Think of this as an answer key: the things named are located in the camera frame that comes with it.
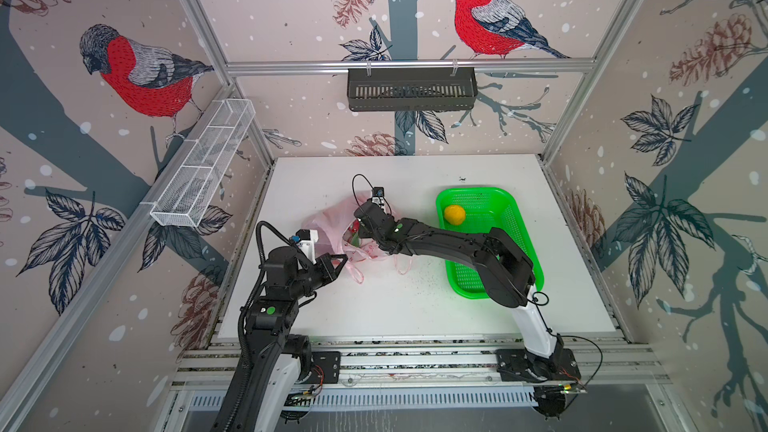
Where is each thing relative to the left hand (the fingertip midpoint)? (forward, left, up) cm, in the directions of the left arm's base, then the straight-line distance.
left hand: (346, 258), depth 75 cm
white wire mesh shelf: (+15, +38, +13) cm, 43 cm away
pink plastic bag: (+13, +6, -4) cm, 15 cm away
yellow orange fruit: (+21, -33, -12) cm, 41 cm away
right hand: (+17, -3, -9) cm, 19 cm away
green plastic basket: (+26, -45, -15) cm, 54 cm away
